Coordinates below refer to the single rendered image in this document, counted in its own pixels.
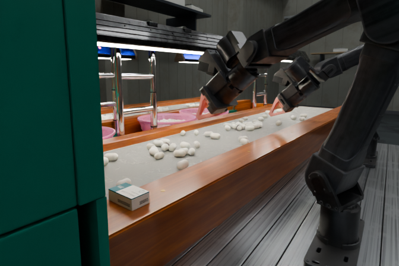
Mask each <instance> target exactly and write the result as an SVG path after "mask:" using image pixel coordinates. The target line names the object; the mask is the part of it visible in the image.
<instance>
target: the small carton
mask: <svg viewBox="0 0 399 266"><path fill-rule="evenodd" d="M109 200H110V201H112V202H114V203H116V204H118V205H120V206H122V207H125V208H127V209H129V210H131V211H134V210H136V209H137V208H140V207H142V206H144V205H146V204H148V203H150V197H149V191H146V190H145V189H142V188H139V187H137V186H134V185H131V184H129V183H126V182H125V183H123V184H120V185H117V186H114V187H112V188H109Z"/></svg>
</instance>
